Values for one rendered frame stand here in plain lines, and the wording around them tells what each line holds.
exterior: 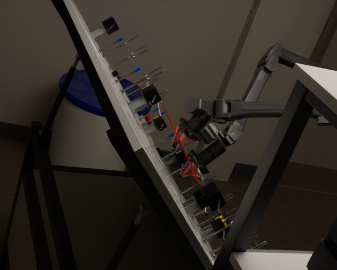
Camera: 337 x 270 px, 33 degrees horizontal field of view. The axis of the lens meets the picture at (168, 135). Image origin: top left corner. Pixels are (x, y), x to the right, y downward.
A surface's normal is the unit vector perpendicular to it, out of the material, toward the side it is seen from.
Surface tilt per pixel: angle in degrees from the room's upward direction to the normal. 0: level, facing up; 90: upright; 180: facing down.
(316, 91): 90
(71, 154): 94
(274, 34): 90
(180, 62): 90
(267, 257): 0
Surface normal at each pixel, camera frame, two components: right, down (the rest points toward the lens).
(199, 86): 0.19, 0.50
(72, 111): -0.54, 0.29
